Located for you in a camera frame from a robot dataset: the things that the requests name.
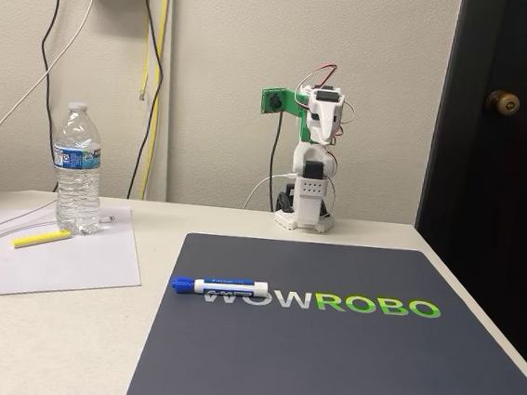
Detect red white servo wires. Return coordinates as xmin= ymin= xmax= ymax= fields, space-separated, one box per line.
xmin=287 ymin=61 xmax=362 ymax=181

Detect white robot USB cable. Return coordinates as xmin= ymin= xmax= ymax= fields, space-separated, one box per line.
xmin=242 ymin=169 xmax=300 ymax=217

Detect black camera cable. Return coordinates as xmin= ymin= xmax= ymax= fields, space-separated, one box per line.
xmin=264 ymin=111 xmax=286 ymax=215

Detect clear plastic water bottle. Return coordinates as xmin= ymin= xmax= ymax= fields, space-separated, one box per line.
xmin=45 ymin=99 xmax=113 ymax=238

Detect brass door knob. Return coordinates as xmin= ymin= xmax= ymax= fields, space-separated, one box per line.
xmin=482 ymin=87 xmax=524 ymax=119

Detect dark grey WOWROBO mat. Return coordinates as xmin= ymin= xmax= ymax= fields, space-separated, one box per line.
xmin=125 ymin=222 xmax=527 ymax=395

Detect green gripper camera mount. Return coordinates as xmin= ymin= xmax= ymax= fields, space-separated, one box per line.
xmin=256 ymin=85 xmax=322 ymax=147

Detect white paper sheet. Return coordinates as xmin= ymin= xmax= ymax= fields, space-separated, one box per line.
xmin=0 ymin=192 xmax=151 ymax=313

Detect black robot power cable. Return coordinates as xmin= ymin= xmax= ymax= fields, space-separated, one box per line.
xmin=274 ymin=183 xmax=296 ymax=216

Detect dark door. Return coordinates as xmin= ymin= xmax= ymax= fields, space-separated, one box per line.
xmin=400 ymin=0 xmax=527 ymax=384

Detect black wall cable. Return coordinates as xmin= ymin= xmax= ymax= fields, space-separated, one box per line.
xmin=26 ymin=0 xmax=79 ymax=194
xmin=124 ymin=0 xmax=172 ymax=203

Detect yellow highlighter pen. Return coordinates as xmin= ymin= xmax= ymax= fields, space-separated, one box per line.
xmin=10 ymin=224 xmax=74 ymax=256

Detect blue dry erase marker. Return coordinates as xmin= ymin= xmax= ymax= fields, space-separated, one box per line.
xmin=169 ymin=271 xmax=271 ymax=304

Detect yellow wall cable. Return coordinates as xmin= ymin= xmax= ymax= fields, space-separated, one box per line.
xmin=127 ymin=0 xmax=171 ymax=200

